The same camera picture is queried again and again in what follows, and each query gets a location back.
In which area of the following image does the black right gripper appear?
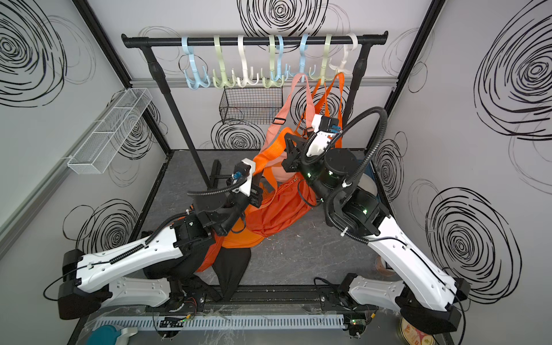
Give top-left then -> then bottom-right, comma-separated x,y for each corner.
284,131 -> 338,207

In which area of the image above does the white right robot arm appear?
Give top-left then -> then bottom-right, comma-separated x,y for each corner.
282,132 -> 470,335

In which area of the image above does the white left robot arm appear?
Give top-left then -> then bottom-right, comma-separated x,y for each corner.
55,178 -> 263,320

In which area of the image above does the middle white hook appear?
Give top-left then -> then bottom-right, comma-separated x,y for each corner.
237,35 -> 260,88

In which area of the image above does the white swivel hook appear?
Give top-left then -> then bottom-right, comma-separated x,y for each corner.
329,33 -> 359,76

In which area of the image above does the left light green hook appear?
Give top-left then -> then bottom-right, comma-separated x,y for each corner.
212,35 -> 237,89

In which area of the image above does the light blue swivel hook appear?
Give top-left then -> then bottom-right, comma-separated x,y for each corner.
288,34 -> 309,83

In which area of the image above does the middle light green hook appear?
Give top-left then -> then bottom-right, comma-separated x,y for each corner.
261,35 -> 278,89

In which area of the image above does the light green swivel hook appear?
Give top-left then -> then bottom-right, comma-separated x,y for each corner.
308,34 -> 332,84

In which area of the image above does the leftmost light blue hook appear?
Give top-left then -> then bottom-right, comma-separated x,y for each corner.
181,37 -> 211,90

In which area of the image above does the white plate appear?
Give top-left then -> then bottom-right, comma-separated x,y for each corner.
357,173 -> 378,201

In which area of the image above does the dark grey clothes rack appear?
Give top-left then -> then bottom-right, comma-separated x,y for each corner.
121,31 -> 389,188

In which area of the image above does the teal round lid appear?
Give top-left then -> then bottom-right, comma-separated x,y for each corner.
86,325 -> 138,345

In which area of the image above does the round printed tin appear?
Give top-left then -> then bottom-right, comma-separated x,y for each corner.
398,319 -> 437,345

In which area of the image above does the black corrugated left cable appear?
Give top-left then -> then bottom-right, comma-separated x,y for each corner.
186,176 -> 249,198

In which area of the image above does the black corrugated cable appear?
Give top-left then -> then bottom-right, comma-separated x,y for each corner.
186,176 -> 249,198
300,105 -> 389,246

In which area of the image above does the black wire basket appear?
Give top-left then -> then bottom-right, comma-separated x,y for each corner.
218,87 -> 283,124

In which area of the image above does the black orange strap bag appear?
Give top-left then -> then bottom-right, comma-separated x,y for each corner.
143,229 -> 264,301

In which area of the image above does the black corrugated right cable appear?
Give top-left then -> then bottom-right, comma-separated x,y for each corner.
300,105 -> 389,246

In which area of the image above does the white wire basket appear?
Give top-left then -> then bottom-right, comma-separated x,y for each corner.
67,88 -> 152,175

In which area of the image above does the aluminium wall rail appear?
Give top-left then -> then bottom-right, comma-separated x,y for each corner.
129,76 -> 398,89

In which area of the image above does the white slotted cable duct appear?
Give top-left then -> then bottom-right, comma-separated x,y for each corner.
92,315 -> 346,331

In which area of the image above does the right black frame post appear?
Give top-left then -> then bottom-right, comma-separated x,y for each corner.
366,0 -> 447,150

